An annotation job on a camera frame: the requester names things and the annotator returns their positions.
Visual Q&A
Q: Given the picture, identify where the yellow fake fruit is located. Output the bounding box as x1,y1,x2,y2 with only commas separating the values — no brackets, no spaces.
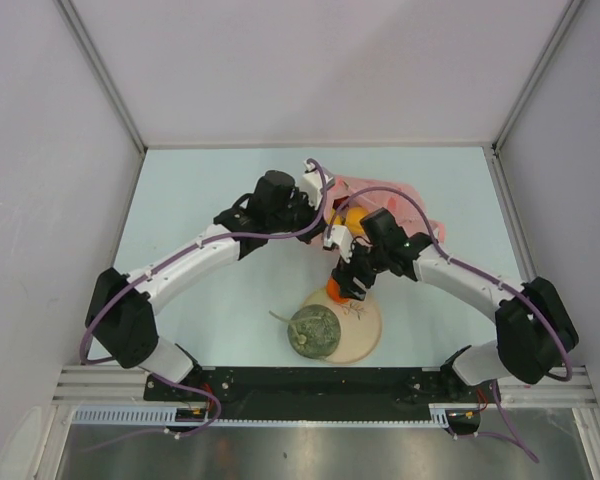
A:
343,207,369,236

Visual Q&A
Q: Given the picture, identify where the green fake melon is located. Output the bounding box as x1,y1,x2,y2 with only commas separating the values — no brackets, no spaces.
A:
269,304,342,360

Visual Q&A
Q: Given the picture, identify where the yellow fake mango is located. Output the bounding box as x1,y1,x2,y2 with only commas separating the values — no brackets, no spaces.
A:
325,209,342,225

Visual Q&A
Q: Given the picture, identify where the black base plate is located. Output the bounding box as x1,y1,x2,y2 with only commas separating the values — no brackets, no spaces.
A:
144,367,501,426

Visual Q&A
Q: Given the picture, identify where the aluminium frame rail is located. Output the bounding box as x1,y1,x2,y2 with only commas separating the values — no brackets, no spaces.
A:
52,365,598,409

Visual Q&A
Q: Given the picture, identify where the white cable duct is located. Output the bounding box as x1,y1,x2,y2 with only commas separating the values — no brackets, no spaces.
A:
72,405,480,429

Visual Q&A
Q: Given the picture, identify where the pink plastic bag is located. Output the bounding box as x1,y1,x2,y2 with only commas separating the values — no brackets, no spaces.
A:
325,175,428,244

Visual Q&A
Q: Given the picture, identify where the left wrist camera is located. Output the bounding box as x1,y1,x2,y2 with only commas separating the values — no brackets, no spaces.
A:
298,158,335,210

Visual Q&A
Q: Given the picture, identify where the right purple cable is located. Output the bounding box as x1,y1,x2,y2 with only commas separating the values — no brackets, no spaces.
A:
327,187,574,464

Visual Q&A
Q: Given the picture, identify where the dark red fake apple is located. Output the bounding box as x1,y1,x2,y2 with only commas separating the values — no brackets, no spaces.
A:
333,197,348,209

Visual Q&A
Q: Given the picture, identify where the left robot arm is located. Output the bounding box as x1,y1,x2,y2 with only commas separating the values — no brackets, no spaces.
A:
79,160,335,400

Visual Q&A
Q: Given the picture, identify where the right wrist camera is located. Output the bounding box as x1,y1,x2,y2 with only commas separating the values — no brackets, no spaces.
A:
323,225,354,263

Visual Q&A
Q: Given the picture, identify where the beige ceramic plate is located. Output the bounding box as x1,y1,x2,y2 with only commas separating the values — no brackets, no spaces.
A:
300,288,383,365

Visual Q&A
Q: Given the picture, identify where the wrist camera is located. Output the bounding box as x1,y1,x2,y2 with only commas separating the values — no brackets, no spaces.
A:
298,158,335,210
323,225,354,263

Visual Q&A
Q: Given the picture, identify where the orange fake orange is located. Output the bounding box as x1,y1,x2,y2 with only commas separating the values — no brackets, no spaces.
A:
325,278,348,304

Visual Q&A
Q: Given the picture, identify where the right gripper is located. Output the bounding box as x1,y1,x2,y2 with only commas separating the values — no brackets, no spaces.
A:
331,237,389,301

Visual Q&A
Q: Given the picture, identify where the purple cable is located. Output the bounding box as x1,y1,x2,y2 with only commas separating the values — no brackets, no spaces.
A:
327,187,574,464
78,157,331,444

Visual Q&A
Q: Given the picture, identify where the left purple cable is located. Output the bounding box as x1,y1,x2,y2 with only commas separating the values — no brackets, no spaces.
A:
78,157,331,444

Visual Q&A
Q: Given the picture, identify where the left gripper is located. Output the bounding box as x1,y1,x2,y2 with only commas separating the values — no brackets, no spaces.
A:
268,187,327,245

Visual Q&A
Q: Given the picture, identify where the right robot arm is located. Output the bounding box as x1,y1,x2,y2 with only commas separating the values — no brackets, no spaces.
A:
323,208,579,401

